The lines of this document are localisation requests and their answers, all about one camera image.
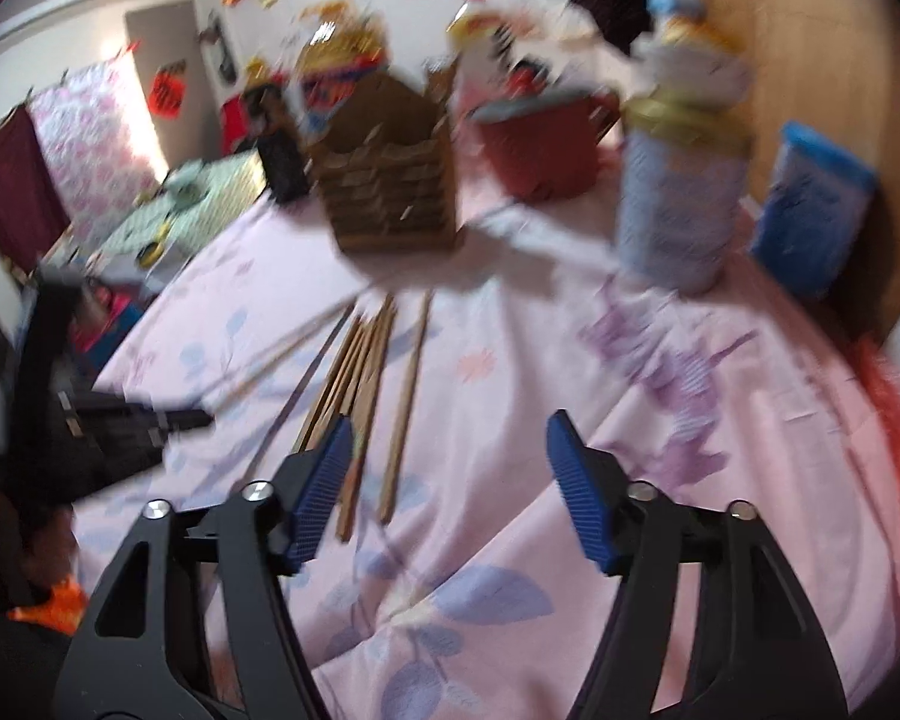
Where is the orange plastic bag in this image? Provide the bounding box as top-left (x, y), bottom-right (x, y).
top-left (6, 576), bottom-right (89, 636)

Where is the dark soy sauce bottle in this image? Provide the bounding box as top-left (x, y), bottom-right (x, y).
top-left (257, 86), bottom-right (313, 203)

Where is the red paper door decoration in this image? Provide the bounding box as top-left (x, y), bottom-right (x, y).
top-left (148, 62), bottom-right (189, 119)

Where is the green patterned side table cloth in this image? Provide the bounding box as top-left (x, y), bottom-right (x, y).
top-left (99, 152), bottom-right (268, 272)

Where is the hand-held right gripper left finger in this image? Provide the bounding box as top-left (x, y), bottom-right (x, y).
top-left (52, 416), bottom-right (357, 720)

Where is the pale blue milk powder can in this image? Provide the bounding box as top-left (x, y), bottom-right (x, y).
top-left (616, 101), bottom-right (752, 295)

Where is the pink floral curtain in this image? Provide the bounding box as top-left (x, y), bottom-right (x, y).
top-left (27, 60), bottom-right (160, 242)

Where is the bunch of wooden chopsticks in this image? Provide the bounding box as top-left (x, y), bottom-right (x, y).
top-left (217, 292), bottom-right (434, 541)

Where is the wooden slatted chopstick holder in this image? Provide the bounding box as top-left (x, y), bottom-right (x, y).
top-left (306, 71), bottom-right (463, 254)

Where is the white jar with black pattern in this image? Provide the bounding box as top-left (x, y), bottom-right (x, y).
top-left (448, 6), bottom-right (527, 91)

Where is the pink floral tablecloth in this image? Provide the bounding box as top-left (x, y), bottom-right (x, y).
top-left (67, 157), bottom-right (900, 720)

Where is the blue plastic container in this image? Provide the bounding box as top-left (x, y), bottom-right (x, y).
top-left (750, 122), bottom-right (880, 302)

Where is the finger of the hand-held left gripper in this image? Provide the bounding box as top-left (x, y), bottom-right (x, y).
top-left (86, 391), bottom-right (215, 467)

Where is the dark red hanging cloth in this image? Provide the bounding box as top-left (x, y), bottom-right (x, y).
top-left (0, 106), bottom-right (73, 257)

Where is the wooden board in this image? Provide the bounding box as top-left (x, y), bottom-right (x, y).
top-left (690, 0), bottom-right (900, 350)

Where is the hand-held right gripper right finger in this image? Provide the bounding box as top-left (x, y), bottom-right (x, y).
top-left (545, 410), bottom-right (848, 720)

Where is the red electric cooking pot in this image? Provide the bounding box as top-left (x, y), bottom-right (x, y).
top-left (471, 86), bottom-right (622, 202)

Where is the large yellow cooking oil bottle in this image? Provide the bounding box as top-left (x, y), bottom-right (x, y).
top-left (294, 15), bottom-right (391, 140)

